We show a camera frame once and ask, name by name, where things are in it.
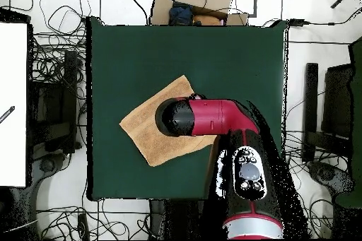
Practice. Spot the white panel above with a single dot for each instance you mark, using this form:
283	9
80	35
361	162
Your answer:
12	96

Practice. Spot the black metal stand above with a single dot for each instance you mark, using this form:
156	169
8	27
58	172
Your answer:
69	82

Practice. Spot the dark blue garment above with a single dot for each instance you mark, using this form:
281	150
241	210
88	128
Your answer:
181	14

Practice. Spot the orange terry towel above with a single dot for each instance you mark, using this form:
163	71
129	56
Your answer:
141	128

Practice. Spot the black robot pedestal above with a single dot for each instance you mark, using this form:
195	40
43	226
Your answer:
175	218

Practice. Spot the black slim power strip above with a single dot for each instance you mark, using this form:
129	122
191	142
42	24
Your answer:
83	227

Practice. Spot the orange garment in box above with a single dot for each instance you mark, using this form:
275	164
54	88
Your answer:
208	20

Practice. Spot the black metal frame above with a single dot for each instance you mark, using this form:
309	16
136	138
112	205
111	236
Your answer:
311	96

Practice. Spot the black power adapter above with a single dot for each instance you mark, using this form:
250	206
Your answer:
296	22

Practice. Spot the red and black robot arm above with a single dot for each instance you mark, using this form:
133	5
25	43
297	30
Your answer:
215	116

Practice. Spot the dark green table cloth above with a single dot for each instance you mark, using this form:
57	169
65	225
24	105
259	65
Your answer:
127	54

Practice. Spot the black marker pen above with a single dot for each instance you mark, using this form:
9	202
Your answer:
7	114

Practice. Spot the grey chair base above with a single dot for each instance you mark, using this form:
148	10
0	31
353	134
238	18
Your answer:
47	164
328	174

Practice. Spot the green cloth on side table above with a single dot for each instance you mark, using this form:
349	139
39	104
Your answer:
357	111

